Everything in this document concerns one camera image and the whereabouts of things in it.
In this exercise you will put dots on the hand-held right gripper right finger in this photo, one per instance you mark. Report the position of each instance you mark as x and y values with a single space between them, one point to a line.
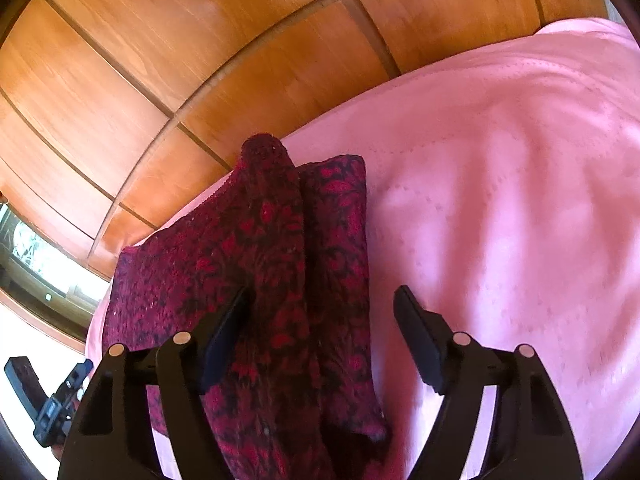
417 335

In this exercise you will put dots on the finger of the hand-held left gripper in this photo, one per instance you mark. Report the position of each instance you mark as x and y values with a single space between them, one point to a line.
22 382

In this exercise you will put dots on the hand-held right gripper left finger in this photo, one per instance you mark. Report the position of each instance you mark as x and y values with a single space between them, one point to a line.
225 340

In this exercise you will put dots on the red black knitted sweater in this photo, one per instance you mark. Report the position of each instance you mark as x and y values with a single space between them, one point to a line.
280 260

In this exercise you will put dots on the wooden framed window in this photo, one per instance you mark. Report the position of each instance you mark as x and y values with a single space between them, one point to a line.
35 250

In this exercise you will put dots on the pink bedsheet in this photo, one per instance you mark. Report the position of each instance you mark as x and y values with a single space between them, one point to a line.
500 185

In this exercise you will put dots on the wooden panelled wardrobe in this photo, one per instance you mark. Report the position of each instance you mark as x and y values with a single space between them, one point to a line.
200 60

